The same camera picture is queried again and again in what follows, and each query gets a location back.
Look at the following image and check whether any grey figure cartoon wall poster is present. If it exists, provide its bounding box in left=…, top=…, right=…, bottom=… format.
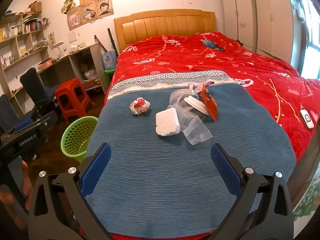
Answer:
left=80, top=2, right=99, bottom=22

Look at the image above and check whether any green patterned floor mat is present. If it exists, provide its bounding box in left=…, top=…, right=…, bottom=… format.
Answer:
left=292, top=177, right=318, bottom=222

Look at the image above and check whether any white handheld device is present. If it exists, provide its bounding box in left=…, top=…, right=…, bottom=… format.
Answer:
left=300, top=109, right=315, bottom=130

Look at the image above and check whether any white foam block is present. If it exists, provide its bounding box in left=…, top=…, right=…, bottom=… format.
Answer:
left=155, top=107, right=181, bottom=137

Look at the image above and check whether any person's left hand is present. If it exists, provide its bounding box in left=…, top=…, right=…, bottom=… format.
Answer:
left=21, top=159, right=34, bottom=199

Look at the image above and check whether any white desk lamp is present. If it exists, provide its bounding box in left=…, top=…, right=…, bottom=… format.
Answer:
left=53, top=41, right=66, bottom=61

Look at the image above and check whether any clear plastic box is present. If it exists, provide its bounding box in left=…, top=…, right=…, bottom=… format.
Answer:
left=174, top=104, right=196, bottom=131
left=183, top=117, right=213, bottom=145

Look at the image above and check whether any red floral bedspread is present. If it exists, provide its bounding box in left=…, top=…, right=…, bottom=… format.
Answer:
left=104, top=31, right=320, bottom=163

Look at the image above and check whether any black office chair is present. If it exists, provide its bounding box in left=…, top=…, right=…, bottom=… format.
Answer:
left=0, top=94, right=34, bottom=137
left=19, top=67, right=59, bottom=120

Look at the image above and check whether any white wardrobe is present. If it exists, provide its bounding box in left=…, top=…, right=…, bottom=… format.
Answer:
left=220, top=0, right=294, bottom=63

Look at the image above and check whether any green mesh wastebasket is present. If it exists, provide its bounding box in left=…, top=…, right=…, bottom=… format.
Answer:
left=61, top=116, right=99, bottom=164

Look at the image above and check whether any red white paper wrapper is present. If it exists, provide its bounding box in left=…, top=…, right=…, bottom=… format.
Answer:
left=129, top=97, right=150, bottom=116

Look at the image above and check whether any long wall desk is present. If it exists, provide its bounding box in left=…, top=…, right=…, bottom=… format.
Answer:
left=37, top=42, right=109, bottom=96

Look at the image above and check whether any blue ribbed blanket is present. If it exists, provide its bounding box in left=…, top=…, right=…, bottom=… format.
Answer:
left=84, top=70, right=297, bottom=233

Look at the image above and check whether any pig cartoon wall poster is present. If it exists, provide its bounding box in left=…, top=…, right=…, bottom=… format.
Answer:
left=67, top=6, right=83, bottom=32

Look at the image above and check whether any wooden bed headboard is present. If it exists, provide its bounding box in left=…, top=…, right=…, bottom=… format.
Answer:
left=114, top=9, right=217, bottom=53

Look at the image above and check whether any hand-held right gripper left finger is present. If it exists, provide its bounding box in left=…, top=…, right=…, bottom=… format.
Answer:
left=27, top=142, right=112, bottom=240

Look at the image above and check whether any red pink snack packet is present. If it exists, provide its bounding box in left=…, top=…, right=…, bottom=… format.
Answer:
left=196, top=80, right=218, bottom=122

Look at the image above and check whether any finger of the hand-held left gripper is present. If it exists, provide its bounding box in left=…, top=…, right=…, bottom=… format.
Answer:
left=5, top=110, right=58, bottom=136

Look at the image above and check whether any red plastic stool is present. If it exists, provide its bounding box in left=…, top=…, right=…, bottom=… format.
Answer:
left=54, top=77, right=94, bottom=124

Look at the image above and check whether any blue plush toy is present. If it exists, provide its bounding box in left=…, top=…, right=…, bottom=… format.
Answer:
left=201, top=39, right=224, bottom=51

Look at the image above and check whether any clear round plastic tub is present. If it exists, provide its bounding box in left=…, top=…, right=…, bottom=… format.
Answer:
left=169, top=86, right=200, bottom=108

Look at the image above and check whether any window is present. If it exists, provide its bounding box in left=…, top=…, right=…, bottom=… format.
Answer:
left=290, top=0, right=320, bottom=80

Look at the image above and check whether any wooden bookshelf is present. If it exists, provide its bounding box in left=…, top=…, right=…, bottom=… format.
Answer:
left=0, top=12, right=51, bottom=110

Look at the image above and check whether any blue paper bag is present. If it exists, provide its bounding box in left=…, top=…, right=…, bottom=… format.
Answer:
left=102, top=50, right=118, bottom=70

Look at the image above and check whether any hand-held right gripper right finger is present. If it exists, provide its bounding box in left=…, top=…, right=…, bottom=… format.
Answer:
left=210, top=143, right=295, bottom=240

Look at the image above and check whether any black stick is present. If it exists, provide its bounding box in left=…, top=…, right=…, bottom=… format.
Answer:
left=107, top=28, right=119, bottom=57

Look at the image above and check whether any green plastic stool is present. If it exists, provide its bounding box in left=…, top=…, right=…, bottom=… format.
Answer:
left=104, top=67, right=117, bottom=85

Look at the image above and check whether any dark haired cartoon wall poster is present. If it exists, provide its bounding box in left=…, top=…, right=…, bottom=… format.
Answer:
left=96, top=0, right=114, bottom=17

